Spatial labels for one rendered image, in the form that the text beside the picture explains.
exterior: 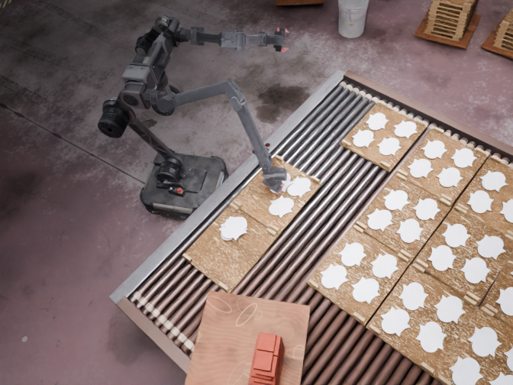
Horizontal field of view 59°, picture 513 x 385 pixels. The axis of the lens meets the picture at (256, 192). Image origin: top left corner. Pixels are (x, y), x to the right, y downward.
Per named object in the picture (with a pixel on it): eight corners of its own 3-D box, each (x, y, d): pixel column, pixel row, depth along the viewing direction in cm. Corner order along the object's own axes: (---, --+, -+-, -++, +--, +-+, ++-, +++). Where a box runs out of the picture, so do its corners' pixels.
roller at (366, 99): (153, 321, 232) (153, 321, 227) (366, 94, 299) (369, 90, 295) (160, 328, 231) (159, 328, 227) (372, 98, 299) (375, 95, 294)
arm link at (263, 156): (233, 93, 232) (227, 99, 223) (243, 89, 230) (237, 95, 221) (266, 165, 248) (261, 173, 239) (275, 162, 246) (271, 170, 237)
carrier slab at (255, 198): (231, 204, 261) (230, 202, 259) (275, 156, 275) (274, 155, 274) (279, 235, 246) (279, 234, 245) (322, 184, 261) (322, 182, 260)
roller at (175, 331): (166, 334, 228) (166, 334, 223) (380, 100, 295) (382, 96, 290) (173, 341, 227) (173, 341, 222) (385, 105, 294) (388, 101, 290)
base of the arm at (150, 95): (151, 98, 247) (144, 82, 237) (165, 99, 246) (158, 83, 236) (146, 109, 243) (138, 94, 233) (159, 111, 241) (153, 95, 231)
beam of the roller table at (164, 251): (112, 300, 244) (108, 296, 239) (337, 75, 316) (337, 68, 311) (122, 309, 240) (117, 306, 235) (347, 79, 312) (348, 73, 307)
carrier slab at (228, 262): (182, 257, 246) (181, 256, 245) (230, 205, 260) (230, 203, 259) (229, 294, 231) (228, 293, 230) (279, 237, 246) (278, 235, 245)
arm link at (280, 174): (265, 156, 245) (261, 163, 238) (285, 156, 242) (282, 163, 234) (267, 176, 250) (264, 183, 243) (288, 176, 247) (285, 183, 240)
